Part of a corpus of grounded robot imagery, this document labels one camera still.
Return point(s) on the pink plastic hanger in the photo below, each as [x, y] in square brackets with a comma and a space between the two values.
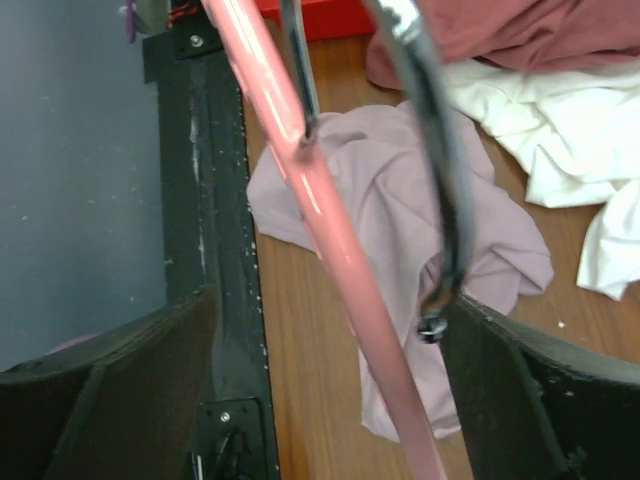
[285, 102]

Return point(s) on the red plastic tray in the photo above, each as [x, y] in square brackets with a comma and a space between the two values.
[333, 19]

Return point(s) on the mauve tank top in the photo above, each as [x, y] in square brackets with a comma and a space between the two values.
[374, 156]

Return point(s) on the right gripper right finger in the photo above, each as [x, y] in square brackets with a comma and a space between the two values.
[532, 406]

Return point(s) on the white tank top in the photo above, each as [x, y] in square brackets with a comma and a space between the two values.
[576, 135]

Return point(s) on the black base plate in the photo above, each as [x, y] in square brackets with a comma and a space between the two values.
[209, 239]

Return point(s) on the red tank top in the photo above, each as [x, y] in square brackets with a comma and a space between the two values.
[535, 36]

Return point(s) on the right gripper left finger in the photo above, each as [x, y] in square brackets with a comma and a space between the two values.
[120, 405]

